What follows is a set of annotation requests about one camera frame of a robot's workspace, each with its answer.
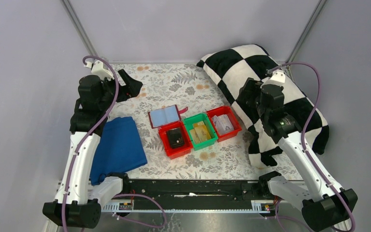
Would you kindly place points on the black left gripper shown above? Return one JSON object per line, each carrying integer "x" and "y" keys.
{"x": 130, "y": 89}

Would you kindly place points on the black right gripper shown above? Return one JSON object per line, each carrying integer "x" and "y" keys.
{"x": 251, "y": 86}

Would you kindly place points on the red leather card holder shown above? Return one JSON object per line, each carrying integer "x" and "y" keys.
{"x": 164, "y": 116}

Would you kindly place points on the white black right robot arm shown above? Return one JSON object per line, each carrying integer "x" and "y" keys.
{"x": 300, "y": 153}

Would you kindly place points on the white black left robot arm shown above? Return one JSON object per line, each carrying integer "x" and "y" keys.
{"x": 83, "y": 153}

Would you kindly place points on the white cards in red bin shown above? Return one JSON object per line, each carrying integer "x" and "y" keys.
{"x": 222, "y": 124}

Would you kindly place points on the gold cards in green bin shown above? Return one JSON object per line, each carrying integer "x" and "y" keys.
{"x": 200, "y": 132}

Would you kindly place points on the black VIP card stack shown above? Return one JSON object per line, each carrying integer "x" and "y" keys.
{"x": 175, "y": 138}

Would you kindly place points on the black white checkered pillow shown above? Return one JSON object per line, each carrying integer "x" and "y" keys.
{"x": 231, "y": 68}

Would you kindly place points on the right red plastic bin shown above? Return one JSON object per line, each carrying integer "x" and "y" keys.
{"x": 225, "y": 110}

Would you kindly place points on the red plastic bin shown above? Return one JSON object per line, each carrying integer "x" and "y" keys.
{"x": 177, "y": 152}
{"x": 225, "y": 110}

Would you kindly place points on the green plastic bin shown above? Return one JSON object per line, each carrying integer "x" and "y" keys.
{"x": 197, "y": 118}

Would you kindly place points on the blue folded cloth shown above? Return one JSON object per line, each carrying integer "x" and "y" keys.
{"x": 120, "y": 150}

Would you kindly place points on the floral patterned table mat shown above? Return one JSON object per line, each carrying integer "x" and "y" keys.
{"x": 188, "y": 86}

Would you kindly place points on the left red plastic bin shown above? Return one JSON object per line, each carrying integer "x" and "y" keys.
{"x": 177, "y": 152}

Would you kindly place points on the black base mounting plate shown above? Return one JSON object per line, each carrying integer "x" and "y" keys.
{"x": 236, "y": 196}

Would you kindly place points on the aluminium front rail frame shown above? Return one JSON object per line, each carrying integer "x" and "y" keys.
{"x": 121, "y": 195}

